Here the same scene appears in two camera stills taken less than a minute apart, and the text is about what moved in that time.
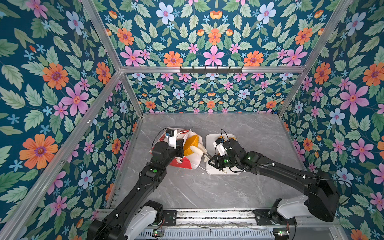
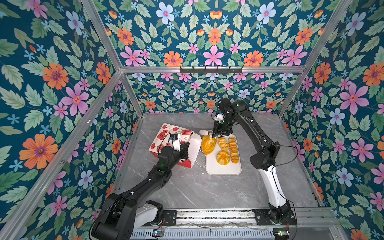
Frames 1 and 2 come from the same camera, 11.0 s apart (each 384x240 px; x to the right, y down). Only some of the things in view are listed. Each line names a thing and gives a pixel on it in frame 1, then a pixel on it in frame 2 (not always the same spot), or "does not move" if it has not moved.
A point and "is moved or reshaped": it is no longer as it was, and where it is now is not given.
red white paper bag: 193,147 is moved or reshaped
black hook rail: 209,71 does not move
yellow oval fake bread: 191,140 -> 208,144
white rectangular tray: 212,151 does not move
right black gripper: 216,162 -> 217,131
